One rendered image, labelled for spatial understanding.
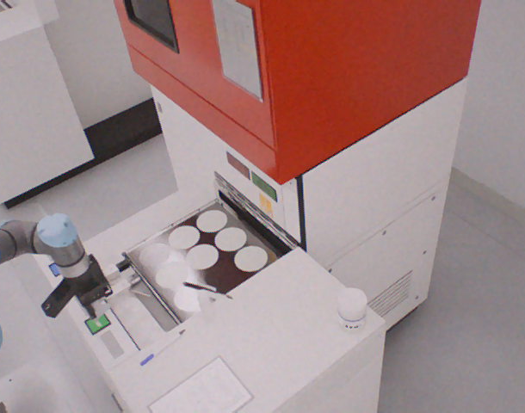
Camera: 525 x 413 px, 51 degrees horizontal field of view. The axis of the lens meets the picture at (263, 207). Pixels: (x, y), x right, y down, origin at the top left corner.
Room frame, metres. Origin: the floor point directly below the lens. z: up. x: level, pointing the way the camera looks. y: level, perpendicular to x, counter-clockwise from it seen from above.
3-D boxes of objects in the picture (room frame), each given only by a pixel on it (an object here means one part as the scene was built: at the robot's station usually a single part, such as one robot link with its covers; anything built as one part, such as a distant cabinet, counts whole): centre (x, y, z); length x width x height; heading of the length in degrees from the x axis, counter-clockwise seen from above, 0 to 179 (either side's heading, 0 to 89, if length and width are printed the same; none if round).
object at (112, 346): (1.00, 0.55, 0.89); 0.55 x 0.09 x 0.14; 32
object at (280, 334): (0.76, 0.08, 0.89); 0.62 x 0.35 x 0.14; 122
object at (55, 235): (0.90, 0.47, 1.28); 0.09 x 0.08 x 0.11; 74
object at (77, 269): (0.90, 0.47, 1.21); 0.08 x 0.08 x 0.05
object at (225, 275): (1.14, 0.21, 0.90); 0.34 x 0.34 x 0.01; 32
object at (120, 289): (1.05, 0.46, 0.89); 0.08 x 0.03 x 0.03; 122
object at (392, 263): (1.61, -0.17, 0.41); 0.82 x 0.71 x 0.82; 32
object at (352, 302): (0.80, -0.19, 1.01); 0.07 x 0.07 x 0.10
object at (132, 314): (0.98, 0.42, 0.87); 0.36 x 0.08 x 0.03; 32
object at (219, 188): (1.27, 0.04, 0.89); 0.44 x 0.02 x 0.10; 32
